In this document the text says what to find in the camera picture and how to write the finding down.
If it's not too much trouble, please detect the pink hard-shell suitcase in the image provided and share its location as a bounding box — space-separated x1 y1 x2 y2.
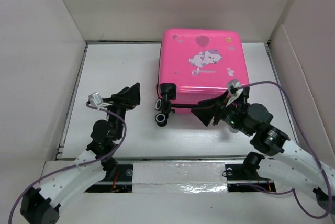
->
155 29 249 127

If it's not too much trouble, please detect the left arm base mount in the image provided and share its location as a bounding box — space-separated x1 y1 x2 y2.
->
85 164 133 193

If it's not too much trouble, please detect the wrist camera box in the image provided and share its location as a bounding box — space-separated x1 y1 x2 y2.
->
86 92 104 110
226 79 242 107

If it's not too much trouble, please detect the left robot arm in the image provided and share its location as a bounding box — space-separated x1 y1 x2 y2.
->
20 83 140 223

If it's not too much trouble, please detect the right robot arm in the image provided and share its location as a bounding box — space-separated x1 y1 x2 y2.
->
191 88 334 214

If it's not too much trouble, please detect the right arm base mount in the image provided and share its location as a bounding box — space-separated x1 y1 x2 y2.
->
221 163 276 193

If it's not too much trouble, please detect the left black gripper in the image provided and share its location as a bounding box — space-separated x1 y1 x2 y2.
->
102 83 140 139

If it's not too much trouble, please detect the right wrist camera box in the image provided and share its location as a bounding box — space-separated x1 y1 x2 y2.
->
226 79 242 107

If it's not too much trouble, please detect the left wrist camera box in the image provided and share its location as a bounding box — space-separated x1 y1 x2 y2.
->
86 92 104 110

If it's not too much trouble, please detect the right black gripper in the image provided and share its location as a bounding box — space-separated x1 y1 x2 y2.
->
190 89 254 137

